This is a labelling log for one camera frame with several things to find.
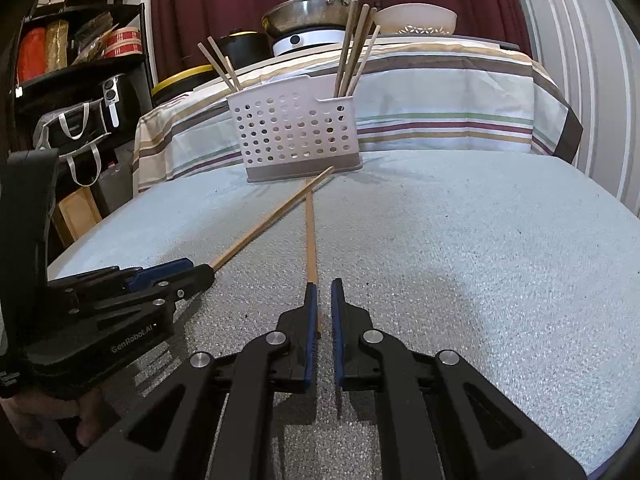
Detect light blue foam mat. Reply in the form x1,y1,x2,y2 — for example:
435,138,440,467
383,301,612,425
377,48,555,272
47,150,640,480

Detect white perforated utensil basket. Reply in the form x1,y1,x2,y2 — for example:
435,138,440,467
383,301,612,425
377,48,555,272
227,74,363,184

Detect person's left hand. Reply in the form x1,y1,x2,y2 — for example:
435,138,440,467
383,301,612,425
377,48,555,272
12,387,108,446

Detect black shelving unit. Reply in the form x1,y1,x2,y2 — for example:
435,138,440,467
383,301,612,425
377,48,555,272
10,2,156,221

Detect maroon curtain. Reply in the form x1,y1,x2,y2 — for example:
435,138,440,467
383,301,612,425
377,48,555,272
150,0,533,86

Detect white wardrobe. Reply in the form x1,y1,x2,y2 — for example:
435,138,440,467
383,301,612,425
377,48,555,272
502,0,640,221

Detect black tote bag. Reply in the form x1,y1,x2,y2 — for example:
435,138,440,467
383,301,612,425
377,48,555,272
34,100,113,188

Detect striped tablecloth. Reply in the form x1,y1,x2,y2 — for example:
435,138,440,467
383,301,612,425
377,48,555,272
132,37,583,196

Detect orange bag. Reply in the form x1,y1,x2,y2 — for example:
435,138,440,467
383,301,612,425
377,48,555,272
17,27,48,83

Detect yellow mesh roll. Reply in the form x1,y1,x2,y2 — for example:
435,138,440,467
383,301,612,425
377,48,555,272
45,20,70,70

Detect steel frying pan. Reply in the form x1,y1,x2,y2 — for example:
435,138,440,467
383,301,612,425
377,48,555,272
261,0,361,39

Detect flat yellow black pan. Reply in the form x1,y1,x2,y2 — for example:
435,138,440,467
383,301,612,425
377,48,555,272
151,64,223,108

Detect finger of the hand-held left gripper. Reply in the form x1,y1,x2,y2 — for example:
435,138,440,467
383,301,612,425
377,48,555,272
75,263,216,313
50,258,195,301

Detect round red striped box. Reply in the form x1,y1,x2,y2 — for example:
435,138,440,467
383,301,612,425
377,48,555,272
102,26,143,58

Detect white colander bowl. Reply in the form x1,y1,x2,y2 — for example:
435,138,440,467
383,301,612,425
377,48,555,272
372,4,458,37

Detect dark plastic food packets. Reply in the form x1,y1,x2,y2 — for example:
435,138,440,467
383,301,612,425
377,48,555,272
70,10,121,66

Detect black pot with yellow lid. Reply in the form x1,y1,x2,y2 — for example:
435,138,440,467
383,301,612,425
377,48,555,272
217,31,269,72

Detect black air fryer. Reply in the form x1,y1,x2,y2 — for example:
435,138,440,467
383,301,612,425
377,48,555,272
97,74,130,128

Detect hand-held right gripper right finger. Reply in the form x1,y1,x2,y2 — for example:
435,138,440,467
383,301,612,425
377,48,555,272
330,278,588,480

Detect wooden board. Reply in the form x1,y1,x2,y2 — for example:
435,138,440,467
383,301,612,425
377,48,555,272
59,186,103,248

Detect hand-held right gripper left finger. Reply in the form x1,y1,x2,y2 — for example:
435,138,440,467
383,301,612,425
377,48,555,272
62,282,319,480

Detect white induction cooker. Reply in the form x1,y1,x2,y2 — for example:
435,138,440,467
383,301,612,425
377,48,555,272
272,27,351,58

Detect grey storage box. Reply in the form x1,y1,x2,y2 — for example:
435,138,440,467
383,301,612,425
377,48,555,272
92,169,135,217

